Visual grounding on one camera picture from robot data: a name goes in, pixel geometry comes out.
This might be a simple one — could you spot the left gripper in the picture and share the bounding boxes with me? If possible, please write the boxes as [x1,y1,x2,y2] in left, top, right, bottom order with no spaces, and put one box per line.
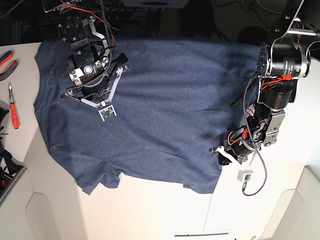
[218,139,256,166]

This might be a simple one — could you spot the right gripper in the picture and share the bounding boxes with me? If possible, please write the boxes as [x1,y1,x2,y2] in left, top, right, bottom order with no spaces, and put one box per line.
[80,78,112,103]

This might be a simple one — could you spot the blue t-shirt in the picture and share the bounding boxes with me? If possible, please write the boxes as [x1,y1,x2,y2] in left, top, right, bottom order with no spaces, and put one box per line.
[34,39,259,194]

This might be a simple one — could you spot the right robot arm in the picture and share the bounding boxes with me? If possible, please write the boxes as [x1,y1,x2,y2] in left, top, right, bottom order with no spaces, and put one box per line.
[42,0,128,103]

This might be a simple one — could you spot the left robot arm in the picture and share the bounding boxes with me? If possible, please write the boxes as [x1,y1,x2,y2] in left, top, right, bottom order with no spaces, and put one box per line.
[219,0,320,166]

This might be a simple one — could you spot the orange grey pliers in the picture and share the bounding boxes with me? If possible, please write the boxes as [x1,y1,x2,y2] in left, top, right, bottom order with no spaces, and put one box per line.
[0,50,20,83]

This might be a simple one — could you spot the braided usb cable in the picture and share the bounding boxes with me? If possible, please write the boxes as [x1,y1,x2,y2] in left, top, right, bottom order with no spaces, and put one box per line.
[241,73,269,197]

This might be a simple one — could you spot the orange handled screwdriver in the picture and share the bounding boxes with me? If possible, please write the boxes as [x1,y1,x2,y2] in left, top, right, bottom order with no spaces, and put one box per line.
[8,83,19,129]

